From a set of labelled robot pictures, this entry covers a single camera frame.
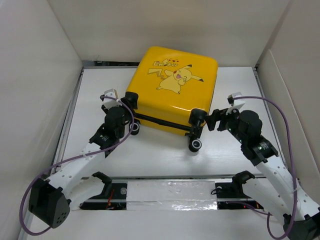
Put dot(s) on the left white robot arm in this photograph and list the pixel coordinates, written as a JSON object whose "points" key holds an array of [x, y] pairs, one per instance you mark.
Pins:
{"points": [[70, 175]]}

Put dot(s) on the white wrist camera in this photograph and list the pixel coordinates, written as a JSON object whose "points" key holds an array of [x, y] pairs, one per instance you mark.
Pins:
{"points": [[109, 98], [235, 104]]}

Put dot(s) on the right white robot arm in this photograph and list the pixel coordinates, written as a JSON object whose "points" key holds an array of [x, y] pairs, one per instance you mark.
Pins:
{"points": [[286, 200]]}

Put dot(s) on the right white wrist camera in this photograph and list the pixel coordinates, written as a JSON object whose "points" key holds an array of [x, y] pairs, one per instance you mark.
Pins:
{"points": [[235, 104]]}

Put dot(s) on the aluminium mounting rail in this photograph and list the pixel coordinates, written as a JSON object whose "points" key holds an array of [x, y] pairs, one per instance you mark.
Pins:
{"points": [[100, 193]]}

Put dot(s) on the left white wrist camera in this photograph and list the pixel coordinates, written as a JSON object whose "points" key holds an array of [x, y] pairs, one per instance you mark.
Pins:
{"points": [[109, 98]]}

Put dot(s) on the yellow suitcase with grey lining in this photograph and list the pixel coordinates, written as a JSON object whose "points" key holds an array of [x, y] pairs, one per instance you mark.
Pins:
{"points": [[172, 91]]}

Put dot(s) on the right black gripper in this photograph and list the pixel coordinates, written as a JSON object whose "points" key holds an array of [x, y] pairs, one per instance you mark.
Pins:
{"points": [[216, 115]]}

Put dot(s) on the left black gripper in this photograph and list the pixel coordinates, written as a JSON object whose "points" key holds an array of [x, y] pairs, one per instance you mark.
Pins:
{"points": [[127, 118]]}

